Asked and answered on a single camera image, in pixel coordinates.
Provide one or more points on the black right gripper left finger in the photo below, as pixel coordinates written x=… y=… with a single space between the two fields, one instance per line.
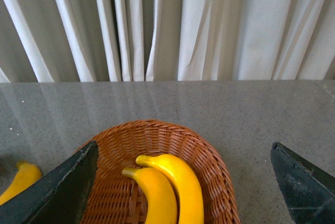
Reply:
x=58 y=197

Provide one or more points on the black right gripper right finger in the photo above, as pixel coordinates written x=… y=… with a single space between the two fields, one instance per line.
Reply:
x=308 y=191

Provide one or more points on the yellow banana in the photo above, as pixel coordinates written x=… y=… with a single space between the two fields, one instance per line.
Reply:
x=184 y=182
x=161 y=199
x=26 y=175

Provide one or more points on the brown wicker basket right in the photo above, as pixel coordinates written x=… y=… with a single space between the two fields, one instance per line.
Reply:
x=117 y=199

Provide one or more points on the yellow banana front in basket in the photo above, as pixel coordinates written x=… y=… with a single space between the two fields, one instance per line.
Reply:
x=161 y=199

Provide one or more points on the white pleated curtain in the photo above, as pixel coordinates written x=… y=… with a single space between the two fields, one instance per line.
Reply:
x=164 y=40

